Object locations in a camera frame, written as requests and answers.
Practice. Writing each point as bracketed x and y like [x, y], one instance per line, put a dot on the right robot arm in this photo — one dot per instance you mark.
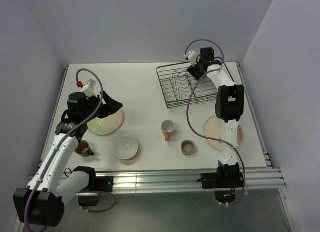
[229, 105]

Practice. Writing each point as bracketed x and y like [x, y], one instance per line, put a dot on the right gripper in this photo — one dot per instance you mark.
[193, 70]

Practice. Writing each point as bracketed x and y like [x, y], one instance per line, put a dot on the aluminium frame rail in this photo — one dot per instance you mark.
[180, 181]

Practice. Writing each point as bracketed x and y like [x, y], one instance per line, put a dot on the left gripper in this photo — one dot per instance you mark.
[110, 107]

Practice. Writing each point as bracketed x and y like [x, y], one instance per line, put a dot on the pink and cream plate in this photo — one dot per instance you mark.
[212, 128]

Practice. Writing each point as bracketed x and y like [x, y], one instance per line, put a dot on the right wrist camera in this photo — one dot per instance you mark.
[192, 57]

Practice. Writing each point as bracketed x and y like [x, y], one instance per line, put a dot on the green and cream plate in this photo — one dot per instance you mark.
[108, 125]

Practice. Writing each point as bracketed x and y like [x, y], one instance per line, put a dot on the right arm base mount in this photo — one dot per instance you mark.
[228, 185]

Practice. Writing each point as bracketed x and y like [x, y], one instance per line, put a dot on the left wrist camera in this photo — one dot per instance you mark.
[88, 88]

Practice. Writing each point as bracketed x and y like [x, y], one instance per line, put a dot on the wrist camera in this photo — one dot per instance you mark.
[192, 57]
[88, 88]

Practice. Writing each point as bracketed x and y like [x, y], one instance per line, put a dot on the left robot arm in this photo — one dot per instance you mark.
[44, 199]

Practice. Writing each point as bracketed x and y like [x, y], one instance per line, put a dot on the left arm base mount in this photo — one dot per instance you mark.
[100, 193]

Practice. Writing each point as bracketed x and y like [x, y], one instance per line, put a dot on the white bowl orange outside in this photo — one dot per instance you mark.
[126, 148]

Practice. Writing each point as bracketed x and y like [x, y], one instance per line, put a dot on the orange mug white inside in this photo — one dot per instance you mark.
[167, 128]

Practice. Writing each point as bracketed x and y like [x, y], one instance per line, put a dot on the small beige speckled cup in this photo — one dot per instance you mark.
[188, 147]

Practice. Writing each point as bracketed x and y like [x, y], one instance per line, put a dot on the black wire dish rack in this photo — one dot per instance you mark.
[177, 85]

